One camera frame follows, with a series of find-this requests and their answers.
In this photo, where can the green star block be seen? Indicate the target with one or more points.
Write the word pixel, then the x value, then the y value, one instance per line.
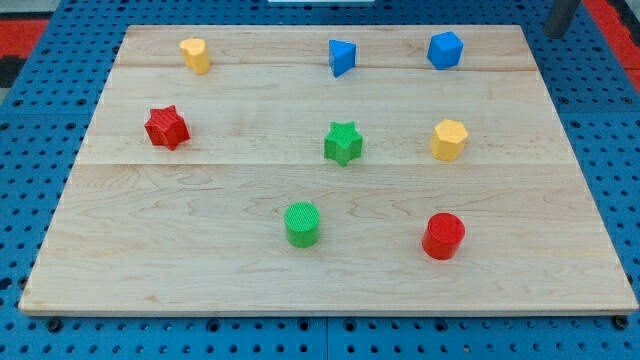
pixel 343 143

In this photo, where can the red star block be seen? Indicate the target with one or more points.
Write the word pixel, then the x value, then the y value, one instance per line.
pixel 166 127

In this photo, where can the yellow heart block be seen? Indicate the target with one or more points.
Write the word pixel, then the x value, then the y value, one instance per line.
pixel 195 54

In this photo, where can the green cylinder block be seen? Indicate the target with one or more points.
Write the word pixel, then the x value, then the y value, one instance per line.
pixel 302 220

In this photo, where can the wooden board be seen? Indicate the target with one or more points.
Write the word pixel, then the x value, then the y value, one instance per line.
pixel 199 231

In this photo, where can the blue triangle block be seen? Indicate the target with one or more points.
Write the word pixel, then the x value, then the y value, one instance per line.
pixel 342 56

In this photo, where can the yellow hexagon block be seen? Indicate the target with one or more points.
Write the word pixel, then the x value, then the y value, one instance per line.
pixel 448 140

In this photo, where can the red cylinder block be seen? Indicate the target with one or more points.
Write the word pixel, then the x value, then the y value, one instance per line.
pixel 443 235

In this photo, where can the blue cube block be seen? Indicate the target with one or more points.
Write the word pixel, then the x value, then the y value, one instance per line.
pixel 445 50

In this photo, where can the grey cylindrical pole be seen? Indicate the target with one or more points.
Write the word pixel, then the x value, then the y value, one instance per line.
pixel 560 17

